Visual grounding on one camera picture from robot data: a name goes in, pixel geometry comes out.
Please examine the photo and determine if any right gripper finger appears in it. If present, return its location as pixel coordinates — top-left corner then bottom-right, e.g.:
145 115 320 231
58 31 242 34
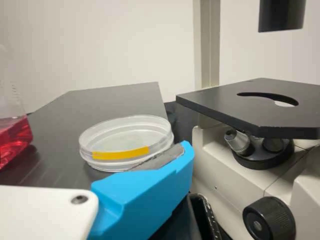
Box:
80 140 195 240

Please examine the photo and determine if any petri dish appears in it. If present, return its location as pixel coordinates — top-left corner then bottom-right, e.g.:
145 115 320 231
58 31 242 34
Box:
78 114 175 172

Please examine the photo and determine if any black tray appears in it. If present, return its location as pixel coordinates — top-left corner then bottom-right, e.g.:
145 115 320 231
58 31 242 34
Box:
159 192 221 240

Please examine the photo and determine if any black platform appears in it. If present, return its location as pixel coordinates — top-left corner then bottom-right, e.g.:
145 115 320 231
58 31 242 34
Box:
0 81 170 193

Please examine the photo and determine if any cream microscope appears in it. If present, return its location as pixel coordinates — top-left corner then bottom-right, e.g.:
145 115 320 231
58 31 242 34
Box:
175 0 320 240

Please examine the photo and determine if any red liquid bottle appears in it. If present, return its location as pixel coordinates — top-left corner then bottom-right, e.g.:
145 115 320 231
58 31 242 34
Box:
0 44 34 172

